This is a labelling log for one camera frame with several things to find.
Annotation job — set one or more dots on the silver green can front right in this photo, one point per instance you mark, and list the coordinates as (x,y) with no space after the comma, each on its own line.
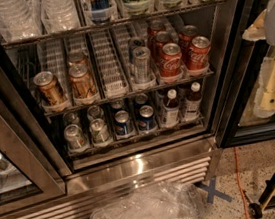
(99,131)

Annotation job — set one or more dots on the silver green can back right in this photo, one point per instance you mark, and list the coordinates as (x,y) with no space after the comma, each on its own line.
(95,112)

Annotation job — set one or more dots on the silver blue can back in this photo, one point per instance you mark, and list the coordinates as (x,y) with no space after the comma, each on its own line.
(134,42)

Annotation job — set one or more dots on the glass fridge door left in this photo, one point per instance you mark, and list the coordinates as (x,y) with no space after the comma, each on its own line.
(22,154)

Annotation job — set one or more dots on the red Coca-Cola can back right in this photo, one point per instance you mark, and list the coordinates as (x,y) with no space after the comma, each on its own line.
(186,35)

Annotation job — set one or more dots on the gold brown can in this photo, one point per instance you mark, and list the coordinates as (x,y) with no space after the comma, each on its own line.
(81,78)
(50,88)
(77,58)

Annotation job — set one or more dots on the empty white shelf tray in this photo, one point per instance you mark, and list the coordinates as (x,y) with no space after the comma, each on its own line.
(112,77)

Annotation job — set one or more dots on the red coca-cola can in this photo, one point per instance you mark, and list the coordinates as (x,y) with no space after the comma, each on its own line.
(186,35)
(159,40)
(198,52)
(153,28)
(170,60)

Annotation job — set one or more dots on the blue Pepsi can back right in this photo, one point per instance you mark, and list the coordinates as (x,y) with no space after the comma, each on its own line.
(140,100)

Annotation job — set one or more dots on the stainless steel fridge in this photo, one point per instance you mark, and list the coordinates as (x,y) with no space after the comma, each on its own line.
(187,152)

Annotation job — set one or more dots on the silver green can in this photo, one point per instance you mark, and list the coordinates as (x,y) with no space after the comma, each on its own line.
(95,112)
(74,137)
(99,131)
(71,118)

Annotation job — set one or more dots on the gold brown can front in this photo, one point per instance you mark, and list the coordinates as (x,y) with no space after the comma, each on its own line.
(81,78)

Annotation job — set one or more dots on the red Coca-Cola can front left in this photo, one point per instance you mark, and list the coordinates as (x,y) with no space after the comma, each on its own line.
(170,60)

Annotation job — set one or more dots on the blue Pepsi can front left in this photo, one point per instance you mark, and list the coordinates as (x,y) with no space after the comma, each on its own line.
(123,123)

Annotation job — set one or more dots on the silver green can front left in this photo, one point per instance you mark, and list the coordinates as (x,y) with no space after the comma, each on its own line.
(74,137)

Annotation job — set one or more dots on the blue tape cross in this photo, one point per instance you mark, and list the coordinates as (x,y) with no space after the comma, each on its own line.
(212,191)

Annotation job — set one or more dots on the clear plastic bottle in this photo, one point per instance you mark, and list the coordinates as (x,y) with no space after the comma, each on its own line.
(59,15)
(19,19)

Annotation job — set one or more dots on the blue pepsi can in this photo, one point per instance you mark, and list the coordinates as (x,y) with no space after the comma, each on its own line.
(118,105)
(123,123)
(146,119)
(140,100)

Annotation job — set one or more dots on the blue Pepsi can front right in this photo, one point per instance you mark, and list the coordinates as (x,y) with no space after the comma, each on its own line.
(146,119)

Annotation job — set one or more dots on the clear plastic bottle right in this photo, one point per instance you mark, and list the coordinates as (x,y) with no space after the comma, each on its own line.
(59,15)

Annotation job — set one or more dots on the gold brown can back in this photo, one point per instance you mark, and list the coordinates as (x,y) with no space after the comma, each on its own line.
(77,58)

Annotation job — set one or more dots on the gold brown can far left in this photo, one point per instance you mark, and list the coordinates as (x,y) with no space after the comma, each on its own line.
(50,88)

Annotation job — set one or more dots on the clear plastic bottle left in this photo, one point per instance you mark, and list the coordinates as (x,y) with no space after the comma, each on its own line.
(19,19)

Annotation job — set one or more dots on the silver green can back left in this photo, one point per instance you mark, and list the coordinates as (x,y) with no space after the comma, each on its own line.
(71,118)

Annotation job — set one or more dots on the blue Pepsi can back left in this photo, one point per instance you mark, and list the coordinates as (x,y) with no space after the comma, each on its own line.
(118,105)

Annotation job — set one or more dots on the red Coca-Cola can middle left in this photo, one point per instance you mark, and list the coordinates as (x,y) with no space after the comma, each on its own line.
(159,40)

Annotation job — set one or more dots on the clear plastic bin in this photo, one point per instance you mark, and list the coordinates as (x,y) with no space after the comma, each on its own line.
(160,201)

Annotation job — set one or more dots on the brown bottle white cap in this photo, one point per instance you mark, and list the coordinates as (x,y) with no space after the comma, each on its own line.
(170,108)
(191,104)

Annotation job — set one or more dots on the red Coca-Cola can front right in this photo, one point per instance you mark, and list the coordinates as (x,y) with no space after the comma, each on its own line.
(198,52)

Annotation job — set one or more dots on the red Coca-Cola can back left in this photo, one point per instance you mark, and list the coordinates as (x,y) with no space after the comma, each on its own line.
(153,28)

